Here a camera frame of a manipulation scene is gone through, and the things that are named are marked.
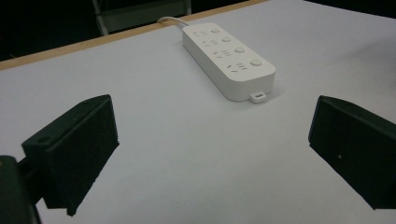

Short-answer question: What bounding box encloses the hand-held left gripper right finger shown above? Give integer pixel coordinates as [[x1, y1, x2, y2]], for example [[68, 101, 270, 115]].
[[307, 95, 396, 211]]

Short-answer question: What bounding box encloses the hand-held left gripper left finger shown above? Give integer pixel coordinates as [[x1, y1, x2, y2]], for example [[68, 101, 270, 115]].
[[21, 93, 120, 217]]

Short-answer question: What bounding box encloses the white power strip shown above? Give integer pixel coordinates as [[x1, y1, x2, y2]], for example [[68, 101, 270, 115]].
[[181, 21, 276, 105]]

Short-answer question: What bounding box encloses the white power strip cable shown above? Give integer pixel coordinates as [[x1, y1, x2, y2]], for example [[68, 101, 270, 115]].
[[157, 16, 191, 28]]

